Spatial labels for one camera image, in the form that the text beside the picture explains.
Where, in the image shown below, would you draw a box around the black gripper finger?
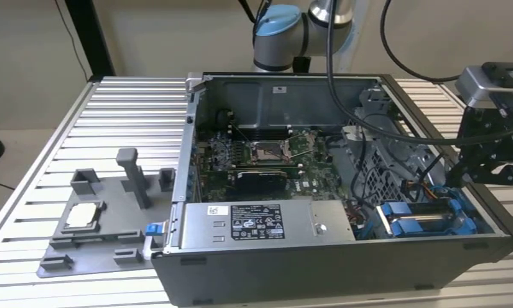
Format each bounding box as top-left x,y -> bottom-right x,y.
474,161 -> 513,186
446,151 -> 496,188

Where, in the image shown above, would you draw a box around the thin black disk wire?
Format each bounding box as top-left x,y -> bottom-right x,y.
416,150 -> 450,194

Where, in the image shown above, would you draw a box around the orange yellow disk wire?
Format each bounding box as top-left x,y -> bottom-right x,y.
403,179 -> 440,200

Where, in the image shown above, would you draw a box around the hard disk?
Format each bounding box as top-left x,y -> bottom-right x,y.
375,196 -> 476,239

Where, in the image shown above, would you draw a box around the grey metal disk bay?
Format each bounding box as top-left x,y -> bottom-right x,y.
330,107 -> 498,240

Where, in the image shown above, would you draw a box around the green motherboard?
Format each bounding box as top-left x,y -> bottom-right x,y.
195,126 -> 355,203

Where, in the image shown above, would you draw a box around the grey power supply unit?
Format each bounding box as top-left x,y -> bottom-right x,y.
179,200 -> 358,252

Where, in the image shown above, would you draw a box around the CPU socket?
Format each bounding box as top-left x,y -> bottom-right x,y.
248,139 -> 300,167

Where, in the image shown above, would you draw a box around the black graphics card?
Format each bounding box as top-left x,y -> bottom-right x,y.
228,169 -> 291,196

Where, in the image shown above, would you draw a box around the black open PC case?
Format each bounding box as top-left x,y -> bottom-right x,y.
152,72 -> 513,305

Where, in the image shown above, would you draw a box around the grey parts rack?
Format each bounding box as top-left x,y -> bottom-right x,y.
36,148 -> 178,279

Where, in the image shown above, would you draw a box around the silver CPU chip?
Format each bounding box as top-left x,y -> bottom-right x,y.
66,203 -> 103,228

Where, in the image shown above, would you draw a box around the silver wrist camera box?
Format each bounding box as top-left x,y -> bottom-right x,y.
455,65 -> 513,110

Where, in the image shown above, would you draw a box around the long black looped wire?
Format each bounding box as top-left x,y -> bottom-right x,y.
350,112 -> 398,207

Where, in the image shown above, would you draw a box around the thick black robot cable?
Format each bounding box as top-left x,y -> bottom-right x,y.
324,0 -> 513,144
380,0 -> 463,83

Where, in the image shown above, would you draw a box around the black cables behind arm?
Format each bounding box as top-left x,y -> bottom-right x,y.
238,0 -> 268,24

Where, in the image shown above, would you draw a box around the black upright frame post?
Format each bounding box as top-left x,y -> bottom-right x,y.
63,0 -> 116,81

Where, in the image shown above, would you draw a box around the thin black wall cable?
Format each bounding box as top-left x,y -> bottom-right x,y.
54,0 -> 91,83

